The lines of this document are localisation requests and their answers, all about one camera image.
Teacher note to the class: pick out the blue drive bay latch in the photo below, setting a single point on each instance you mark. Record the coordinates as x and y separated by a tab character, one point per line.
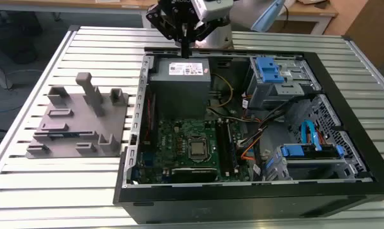
267	70

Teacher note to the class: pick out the CPU socket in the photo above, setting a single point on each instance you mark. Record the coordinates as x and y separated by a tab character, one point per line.
210	148

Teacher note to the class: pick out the grey parts rack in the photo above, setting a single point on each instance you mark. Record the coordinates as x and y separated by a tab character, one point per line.
80	114

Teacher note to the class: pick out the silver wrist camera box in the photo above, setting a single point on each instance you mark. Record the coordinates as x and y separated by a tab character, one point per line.
210	9

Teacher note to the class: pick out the green motherboard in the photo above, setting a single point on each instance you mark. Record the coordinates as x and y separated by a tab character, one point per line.
172	143

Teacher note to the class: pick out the metal drive cage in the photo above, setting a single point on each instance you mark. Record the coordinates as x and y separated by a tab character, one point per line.
290	90

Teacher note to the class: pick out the black RAM slot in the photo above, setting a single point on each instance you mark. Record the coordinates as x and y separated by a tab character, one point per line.
221	148

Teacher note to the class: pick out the grey power supply unit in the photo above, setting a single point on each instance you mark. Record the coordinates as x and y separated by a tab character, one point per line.
179	95

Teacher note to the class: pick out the hard disk in blue carrier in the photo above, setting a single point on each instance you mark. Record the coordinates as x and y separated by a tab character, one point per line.
298	152

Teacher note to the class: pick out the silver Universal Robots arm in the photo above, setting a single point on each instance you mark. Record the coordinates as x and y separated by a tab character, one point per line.
218	38

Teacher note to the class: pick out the wooden cabinet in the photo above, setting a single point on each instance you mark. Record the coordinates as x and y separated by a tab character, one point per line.
370	31

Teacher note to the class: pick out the metal disk bay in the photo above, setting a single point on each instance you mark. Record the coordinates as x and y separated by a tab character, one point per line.
315	164

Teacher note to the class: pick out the black open PC case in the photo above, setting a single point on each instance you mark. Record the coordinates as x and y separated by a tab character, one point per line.
242	205

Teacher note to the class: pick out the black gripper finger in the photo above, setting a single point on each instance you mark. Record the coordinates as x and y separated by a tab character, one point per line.
207	28
160	26

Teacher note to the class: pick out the black graphics card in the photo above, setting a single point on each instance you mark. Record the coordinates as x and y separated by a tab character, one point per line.
195	173

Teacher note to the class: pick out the blue RAM stick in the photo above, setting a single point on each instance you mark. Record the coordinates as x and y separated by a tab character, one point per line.
64	135

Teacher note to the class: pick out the wooden desk white frame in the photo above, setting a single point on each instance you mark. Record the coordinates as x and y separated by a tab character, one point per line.
67	3
309	10

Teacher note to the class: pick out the silver CPU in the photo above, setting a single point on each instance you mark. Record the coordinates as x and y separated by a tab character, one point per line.
196	149

